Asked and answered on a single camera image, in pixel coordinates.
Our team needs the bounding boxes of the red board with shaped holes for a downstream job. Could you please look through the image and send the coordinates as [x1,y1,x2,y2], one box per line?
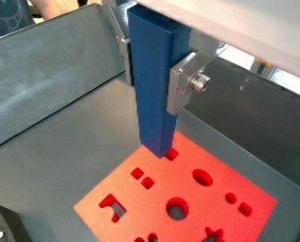
[74,132,278,242]

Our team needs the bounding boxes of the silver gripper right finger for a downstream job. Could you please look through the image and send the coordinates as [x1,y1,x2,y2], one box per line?
[167,29,225,115]

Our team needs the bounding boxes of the person in patterned shirt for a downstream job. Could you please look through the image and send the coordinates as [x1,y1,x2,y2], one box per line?
[0,0,64,37]

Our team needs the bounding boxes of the grey bin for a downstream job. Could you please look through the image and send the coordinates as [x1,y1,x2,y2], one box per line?
[0,6,300,242]

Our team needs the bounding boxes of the black object at corner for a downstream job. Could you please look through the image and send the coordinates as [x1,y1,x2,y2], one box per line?
[0,205,33,242]

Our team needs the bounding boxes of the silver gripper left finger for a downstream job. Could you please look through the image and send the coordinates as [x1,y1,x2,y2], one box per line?
[109,5,135,86]

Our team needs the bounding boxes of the blue rectangular bar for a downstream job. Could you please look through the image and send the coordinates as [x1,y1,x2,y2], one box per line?
[128,4,191,158]

